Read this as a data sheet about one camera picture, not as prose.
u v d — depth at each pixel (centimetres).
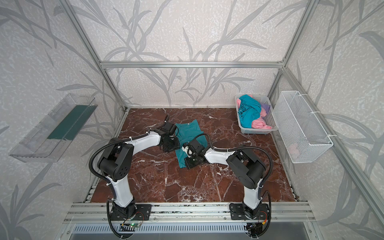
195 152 72
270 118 105
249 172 48
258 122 102
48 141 64
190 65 98
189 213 75
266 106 111
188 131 105
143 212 73
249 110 105
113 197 59
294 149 74
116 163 50
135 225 70
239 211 73
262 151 47
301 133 62
